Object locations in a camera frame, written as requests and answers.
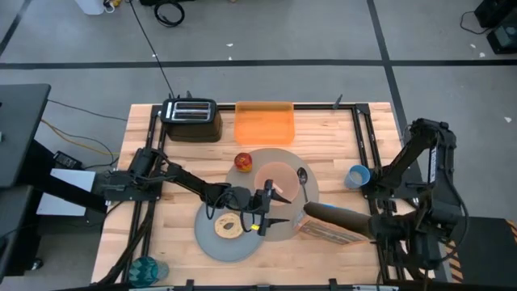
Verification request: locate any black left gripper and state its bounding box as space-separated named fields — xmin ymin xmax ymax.
xmin=252 ymin=179 xmax=293 ymax=238

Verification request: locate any brown striped snack box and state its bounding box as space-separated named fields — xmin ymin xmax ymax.
xmin=292 ymin=209 xmax=367 ymax=246

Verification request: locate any pink plate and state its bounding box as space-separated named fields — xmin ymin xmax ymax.
xmin=254 ymin=162 xmax=301 ymax=207

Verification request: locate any toasted bagel half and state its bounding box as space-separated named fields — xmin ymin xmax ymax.
xmin=213 ymin=212 xmax=245 ymax=239

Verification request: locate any red apple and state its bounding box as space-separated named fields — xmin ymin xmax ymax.
xmin=233 ymin=152 xmax=254 ymax=174

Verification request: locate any metal spoon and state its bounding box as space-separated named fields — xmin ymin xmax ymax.
xmin=296 ymin=167 xmax=310 ymax=203

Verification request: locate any blue cup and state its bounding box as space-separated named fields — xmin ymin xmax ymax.
xmin=344 ymin=164 xmax=372 ymax=190

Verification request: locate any grey round plate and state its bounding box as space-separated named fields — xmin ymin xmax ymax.
xmin=194 ymin=200 xmax=266 ymax=263
xmin=225 ymin=147 xmax=320 ymax=243

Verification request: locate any orange translucent plastic bin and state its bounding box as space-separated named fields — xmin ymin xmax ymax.
xmin=234 ymin=100 xmax=296 ymax=146

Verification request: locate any black toaster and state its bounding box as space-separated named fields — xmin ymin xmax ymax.
xmin=160 ymin=98 xmax=224 ymax=143

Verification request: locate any teal textured glass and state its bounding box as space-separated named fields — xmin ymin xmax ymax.
xmin=128 ymin=255 xmax=170 ymax=289

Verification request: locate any black hazard striped platform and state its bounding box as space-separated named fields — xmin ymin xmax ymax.
xmin=443 ymin=216 xmax=517 ymax=291

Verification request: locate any white flat sheet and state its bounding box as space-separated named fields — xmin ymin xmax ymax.
xmin=36 ymin=168 xmax=97 ymax=217

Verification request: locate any black power brick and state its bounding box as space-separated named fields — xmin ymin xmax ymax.
xmin=53 ymin=150 xmax=84 ymax=171

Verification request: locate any black equipment case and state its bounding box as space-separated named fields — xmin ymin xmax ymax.
xmin=474 ymin=0 xmax=517 ymax=55

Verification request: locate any black desk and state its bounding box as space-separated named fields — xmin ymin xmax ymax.
xmin=0 ymin=83 xmax=52 ymax=189

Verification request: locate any white trash bin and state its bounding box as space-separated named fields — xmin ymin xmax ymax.
xmin=74 ymin=0 xmax=106 ymax=16

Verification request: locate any black looped gripper cable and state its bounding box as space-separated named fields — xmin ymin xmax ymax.
xmin=204 ymin=188 xmax=260 ymax=235

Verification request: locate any black metal table frame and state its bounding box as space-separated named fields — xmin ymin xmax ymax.
xmin=96 ymin=94 xmax=407 ymax=291

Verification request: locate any black taut cable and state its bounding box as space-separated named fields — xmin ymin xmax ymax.
xmin=128 ymin=0 xmax=177 ymax=100

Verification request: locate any yellow floor cable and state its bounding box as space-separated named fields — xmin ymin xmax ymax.
xmin=40 ymin=118 xmax=120 ymax=158

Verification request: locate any coiled black cable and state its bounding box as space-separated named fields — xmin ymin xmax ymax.
xmin=153 ymin=1 xmax=186 ymax=28

